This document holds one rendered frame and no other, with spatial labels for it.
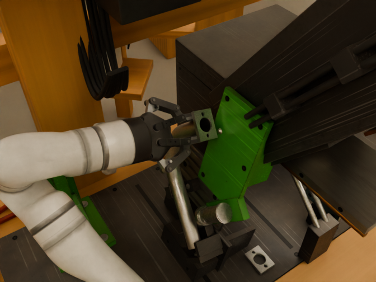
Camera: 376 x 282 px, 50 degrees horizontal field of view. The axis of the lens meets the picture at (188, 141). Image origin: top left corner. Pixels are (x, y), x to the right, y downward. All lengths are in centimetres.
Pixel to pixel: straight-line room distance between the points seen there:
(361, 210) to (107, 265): 43
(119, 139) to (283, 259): 48
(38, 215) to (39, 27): 36
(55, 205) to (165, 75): 243
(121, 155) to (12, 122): 218
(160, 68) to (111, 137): 242
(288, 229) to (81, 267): 54
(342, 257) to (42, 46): 75
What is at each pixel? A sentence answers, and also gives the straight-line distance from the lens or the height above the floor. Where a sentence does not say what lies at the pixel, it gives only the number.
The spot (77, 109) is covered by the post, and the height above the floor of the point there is 113.
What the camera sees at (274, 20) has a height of 124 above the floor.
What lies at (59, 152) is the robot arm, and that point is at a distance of 59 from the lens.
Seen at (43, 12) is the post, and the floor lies 136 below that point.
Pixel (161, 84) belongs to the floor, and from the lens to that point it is 286.
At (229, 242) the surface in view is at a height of 98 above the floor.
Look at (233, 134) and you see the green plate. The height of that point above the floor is 121.
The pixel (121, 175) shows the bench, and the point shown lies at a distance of 109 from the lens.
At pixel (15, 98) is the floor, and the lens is 296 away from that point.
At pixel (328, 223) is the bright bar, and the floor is 101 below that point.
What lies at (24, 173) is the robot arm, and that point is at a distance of 56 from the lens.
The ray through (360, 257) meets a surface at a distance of 99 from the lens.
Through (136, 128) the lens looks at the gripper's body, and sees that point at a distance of 64.
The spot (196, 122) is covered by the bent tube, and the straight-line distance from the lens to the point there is 71.
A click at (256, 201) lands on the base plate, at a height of 90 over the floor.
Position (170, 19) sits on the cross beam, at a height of 122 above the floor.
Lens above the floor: 170
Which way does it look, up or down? 44 degrees down
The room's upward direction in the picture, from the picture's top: straight up
